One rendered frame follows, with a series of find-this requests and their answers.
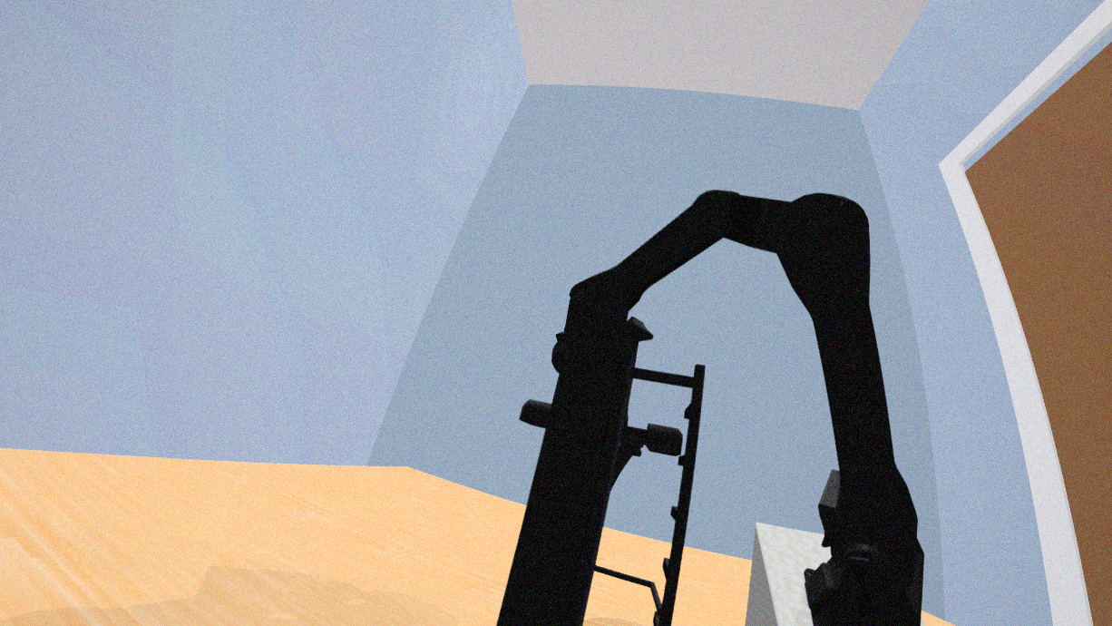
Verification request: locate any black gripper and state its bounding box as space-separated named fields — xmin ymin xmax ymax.
xmin=519 ymin=378 xmax=683 ymax=489

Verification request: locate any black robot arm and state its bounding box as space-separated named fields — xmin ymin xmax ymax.
xmin=552 ymin=190 xmax=924 ymax=626

